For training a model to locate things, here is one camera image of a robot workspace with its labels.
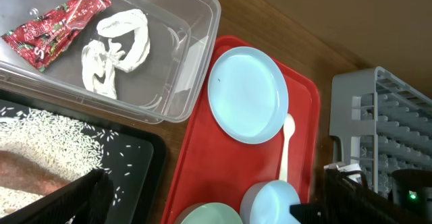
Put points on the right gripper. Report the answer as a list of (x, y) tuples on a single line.
[(346, 201)]

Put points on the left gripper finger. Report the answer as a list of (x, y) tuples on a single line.
[(85, 200)]

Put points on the white rice grains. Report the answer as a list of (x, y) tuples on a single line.
[(63, 146)]

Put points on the orange carrot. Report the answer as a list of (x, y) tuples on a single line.
[(19, 173)]

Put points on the light blue bowl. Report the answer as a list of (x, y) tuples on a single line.
[(269, 203)]

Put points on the green bowl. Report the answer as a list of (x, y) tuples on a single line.
[(209, 213)]

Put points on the white tissue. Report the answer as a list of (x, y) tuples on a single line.
[(99, 62)]

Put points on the red snack wrapper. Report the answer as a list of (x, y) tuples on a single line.
[(41, 40)]

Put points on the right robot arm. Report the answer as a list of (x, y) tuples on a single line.
[(411, 190)]

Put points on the grey dishwasher rack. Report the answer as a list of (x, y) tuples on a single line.
[(380, 123)]

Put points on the black plastic tray bin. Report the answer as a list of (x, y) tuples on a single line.
[(136, 158)]

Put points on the white plastic spoon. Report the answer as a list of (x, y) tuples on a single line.
[(288, 131)]

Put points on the red serving tray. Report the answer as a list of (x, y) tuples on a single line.
[(213, 167)]

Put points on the light blue plate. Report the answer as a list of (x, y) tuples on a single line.
[(248, 95)]

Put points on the clear plastic bin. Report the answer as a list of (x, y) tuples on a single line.
[(164, 87)]

